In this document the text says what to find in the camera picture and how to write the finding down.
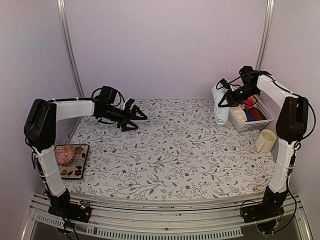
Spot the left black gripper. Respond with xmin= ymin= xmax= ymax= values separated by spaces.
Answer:
xmin=101 ymin=104 xmax=149 ymax=132

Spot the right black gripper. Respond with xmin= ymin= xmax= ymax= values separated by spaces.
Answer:
xmin=219 ymin=83 xmax=260 ymax=107

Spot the light blue cloth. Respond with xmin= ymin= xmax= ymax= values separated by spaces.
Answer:
xmin=211 ymin=84 xmax=232 ymax=125

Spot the cream white towel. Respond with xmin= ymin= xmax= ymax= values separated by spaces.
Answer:
xmin=233 ymin=108 xmax=248 ymax=123

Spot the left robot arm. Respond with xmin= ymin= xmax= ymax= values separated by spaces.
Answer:
xmin=23 ymin=86 xmax=148 ymax=217

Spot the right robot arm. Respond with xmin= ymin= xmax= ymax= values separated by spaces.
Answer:
xmin=216 ymin=66 xmax=313 ymax=223

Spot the hot pink rolled towel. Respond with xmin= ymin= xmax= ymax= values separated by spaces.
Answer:
xmin=244 ymin=98 xmax=256 ymax=110

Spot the blue rolled towel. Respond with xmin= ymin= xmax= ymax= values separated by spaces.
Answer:
xmin=245 ymin=111 xmax=254 ymax=122

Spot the white plastic basket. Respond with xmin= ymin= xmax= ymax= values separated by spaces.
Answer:
xmin=229 ymin=95 xmax=274 ymax=132

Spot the dark red rolled towel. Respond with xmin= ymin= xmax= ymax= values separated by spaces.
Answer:
xmin=248 ymin=107 xmax=266 ymax=121

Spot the cream ceramic mug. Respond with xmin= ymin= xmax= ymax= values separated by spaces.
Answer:
xmin=255 ymin=129 xmax=277 ymax=153

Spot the floral table cloth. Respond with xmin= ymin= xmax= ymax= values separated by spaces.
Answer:
xmin=65 ymin=99 xmax=276 ymax=201

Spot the floral square plate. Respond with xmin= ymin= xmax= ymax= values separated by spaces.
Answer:
xmin=54 ymin=144 xmax=90 ymax=180

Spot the pink patterned cupcake liner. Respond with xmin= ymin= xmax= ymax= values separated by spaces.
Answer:
xmin=54 ymin=145 xmax=75 ymax=165

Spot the left black braided cable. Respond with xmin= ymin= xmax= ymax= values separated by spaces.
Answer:
xmin=90 ymin=87 xmax=126 ymax=111

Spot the right aluminium frame post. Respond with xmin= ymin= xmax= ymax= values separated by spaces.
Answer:
xmin=255 ymin=0 xmax=275 ymax=70

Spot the aluminium frame post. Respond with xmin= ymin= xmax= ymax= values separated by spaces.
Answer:
xmin=255 ymin=0 xmax=275 ymax=70
xmin=56 ymin=0 xmax=85 ymax=98

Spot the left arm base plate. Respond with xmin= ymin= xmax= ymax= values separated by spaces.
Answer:
xmin=48 ymin=201 xmax=93 ymax=223

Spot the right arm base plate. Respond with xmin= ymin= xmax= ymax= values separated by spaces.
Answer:
xmin=239 ymin=200 xmax=285 ymax=223

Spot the front aluminium rail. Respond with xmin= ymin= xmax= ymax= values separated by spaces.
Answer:
xmin=21 ymin=193 xmax=315 ymax=240

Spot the left aluminium frame post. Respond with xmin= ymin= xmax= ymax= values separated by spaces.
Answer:
xmin=56 ymin=0 xmax=85 ymax=98

